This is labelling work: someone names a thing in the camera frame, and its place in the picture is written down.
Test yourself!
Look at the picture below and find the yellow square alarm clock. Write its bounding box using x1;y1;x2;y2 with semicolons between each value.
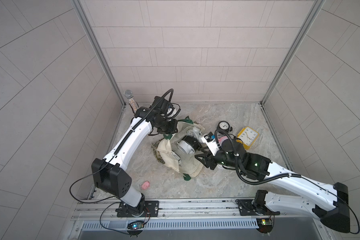
237;127;259;150

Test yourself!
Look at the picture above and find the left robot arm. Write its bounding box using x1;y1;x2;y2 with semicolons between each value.
91;100;181;217

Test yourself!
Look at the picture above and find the beige canvas tote bag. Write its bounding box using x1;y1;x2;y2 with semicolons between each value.
151;117;205;181

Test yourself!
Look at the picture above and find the white twin-bell alarm clock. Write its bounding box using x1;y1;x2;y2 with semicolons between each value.
187;127;203;140

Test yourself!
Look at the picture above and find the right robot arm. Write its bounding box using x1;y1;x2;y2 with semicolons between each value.
195;140;351;233

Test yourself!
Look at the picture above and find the small white alarm clock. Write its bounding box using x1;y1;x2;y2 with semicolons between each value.
178;140;195;155

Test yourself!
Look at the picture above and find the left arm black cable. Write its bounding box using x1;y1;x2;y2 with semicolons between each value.
68;167;148;235

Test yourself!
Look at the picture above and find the right controller board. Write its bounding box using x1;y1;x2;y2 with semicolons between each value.
256;218;274;234

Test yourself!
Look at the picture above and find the metal corner wall profile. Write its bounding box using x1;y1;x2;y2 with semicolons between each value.
260;0;325;106

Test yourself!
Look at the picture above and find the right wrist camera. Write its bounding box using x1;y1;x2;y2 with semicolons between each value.
201;132;220;156

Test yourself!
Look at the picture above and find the left controller board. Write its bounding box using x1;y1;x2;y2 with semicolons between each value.
127;221;145;231

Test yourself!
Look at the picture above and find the left metal corner profile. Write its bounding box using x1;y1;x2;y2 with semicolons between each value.
71;0;126;108

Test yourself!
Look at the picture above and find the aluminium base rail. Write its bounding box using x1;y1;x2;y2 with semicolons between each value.
62;198;334;240

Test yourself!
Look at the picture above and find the controller board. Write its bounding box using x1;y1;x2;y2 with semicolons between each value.
256;218;274;234
127;221;145;231

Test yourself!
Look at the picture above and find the pink eraser piece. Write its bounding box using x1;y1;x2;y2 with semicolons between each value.
141;181;150;191

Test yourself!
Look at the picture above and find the black twin-bell alarm clock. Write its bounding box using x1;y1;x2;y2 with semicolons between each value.
217;121;233;133

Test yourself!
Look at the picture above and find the black and white alarm clock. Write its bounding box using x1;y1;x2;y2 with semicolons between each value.
183;136;202;152

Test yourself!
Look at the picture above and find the pink alarm clock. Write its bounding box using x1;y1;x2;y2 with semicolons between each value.
219;136;228;145

